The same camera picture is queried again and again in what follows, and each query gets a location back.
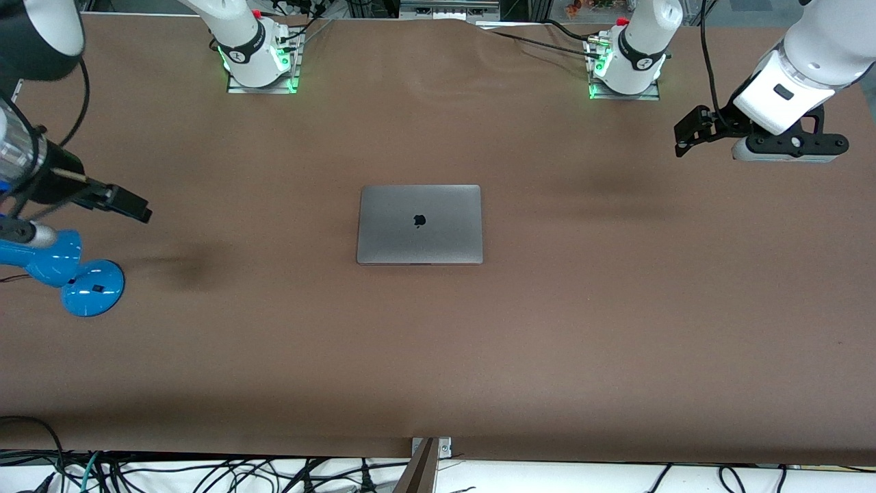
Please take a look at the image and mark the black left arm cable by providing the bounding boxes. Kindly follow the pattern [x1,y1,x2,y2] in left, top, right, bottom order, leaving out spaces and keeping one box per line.
[699,0,727,128]

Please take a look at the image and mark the colourful background flowers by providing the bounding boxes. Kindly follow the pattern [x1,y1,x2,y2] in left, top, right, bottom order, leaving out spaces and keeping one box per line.
[563,0,620,18]

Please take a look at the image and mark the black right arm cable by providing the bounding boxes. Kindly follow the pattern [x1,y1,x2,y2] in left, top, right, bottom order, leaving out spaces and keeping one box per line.
[57,58,90,149]

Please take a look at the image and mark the brown table cover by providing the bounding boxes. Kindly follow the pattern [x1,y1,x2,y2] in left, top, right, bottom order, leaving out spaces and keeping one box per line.
[0,12,876,466]

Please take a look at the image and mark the black looped floor cable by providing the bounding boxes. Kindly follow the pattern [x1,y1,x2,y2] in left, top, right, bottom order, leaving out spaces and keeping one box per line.
[0,415,66,493]

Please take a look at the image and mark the blue desk lamp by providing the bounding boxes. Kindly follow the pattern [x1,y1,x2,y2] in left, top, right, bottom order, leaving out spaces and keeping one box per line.
[0,229,126,318]

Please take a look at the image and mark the tangled black floor cables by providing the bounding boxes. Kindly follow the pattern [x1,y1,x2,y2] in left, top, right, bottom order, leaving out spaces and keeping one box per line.
[89,455,411,493]

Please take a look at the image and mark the white floor sheet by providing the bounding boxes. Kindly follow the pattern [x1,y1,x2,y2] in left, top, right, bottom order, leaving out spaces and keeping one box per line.
[0,448,876,493]

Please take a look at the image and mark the black left camera mount bracket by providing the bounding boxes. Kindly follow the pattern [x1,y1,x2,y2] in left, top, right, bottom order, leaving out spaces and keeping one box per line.
[746,106,851,155]

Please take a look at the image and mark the grey laptop with black keyboard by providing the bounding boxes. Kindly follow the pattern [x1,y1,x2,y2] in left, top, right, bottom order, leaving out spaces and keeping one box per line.
[357,184,484,266]

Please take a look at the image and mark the teal floor cable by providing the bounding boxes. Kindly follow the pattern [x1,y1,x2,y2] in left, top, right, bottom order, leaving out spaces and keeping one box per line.
[79,451,103,493]

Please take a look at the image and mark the long black table cable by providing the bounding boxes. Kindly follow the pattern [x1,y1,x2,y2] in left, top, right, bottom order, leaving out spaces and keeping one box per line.
[487,29,602,62]

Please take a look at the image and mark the dark metal pole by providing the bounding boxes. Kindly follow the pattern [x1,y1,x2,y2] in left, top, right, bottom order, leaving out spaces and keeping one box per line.
[393,438,439,493]

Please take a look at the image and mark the grey background equipment box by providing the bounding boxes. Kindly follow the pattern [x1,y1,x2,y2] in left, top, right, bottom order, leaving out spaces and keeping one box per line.
[399,0,502,22]

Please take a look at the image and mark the silver table clamp bracket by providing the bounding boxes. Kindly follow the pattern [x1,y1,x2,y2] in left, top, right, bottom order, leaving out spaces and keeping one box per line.
[411,437,453,459]

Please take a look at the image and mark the black right base cable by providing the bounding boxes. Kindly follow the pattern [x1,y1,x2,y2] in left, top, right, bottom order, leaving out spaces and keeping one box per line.
[274,0,337,46]

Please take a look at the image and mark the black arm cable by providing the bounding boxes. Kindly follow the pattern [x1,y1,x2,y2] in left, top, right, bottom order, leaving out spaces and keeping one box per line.
[57,58,90,149]
[699,0,727,128]

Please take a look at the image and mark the short black table cable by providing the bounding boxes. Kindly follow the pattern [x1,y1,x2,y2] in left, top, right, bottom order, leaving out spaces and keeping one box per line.
[541,19,596,46]

